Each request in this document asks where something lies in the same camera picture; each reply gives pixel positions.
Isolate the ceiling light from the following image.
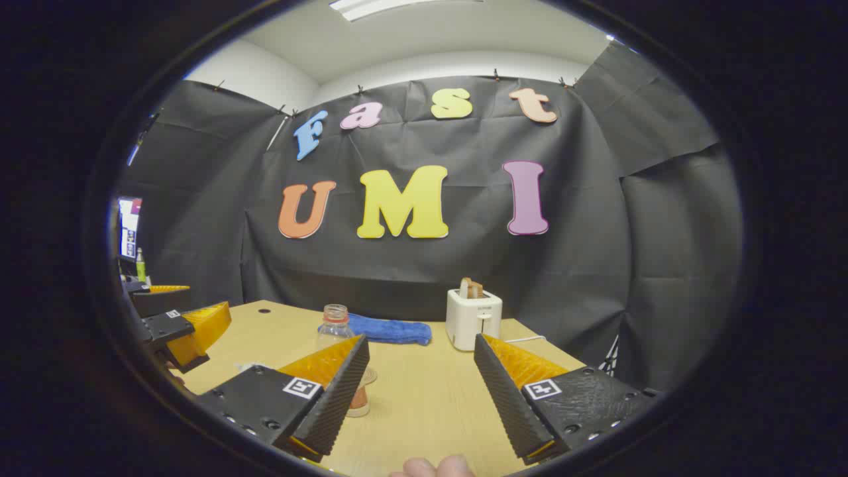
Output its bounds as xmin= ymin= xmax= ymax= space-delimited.
xmin=329 ymin=0 xmax=464 ymax=22

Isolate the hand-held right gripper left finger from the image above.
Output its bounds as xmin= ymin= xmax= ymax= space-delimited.
xmin=197 ymin=335 xmax=370 ymax=463

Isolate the clear plastic water bottle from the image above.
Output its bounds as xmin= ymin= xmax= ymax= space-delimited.
xmin=316 ymin=304 xmax=372 ymax=418

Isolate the blue towel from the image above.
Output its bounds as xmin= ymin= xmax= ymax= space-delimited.
xmin=348 ymin=313 xmax=433 ymax=346

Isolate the white toaster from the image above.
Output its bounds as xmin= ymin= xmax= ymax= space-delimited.
xmin=445 ymin=288 xmax=503 ymax=352

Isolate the computer monitor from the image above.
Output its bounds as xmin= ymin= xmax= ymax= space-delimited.
xmin=118 ymin=196 xmax=143 ymax=262

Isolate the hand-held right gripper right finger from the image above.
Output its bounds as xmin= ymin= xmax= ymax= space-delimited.
xmin=474 ymin=333 xmax=657 ymax=466

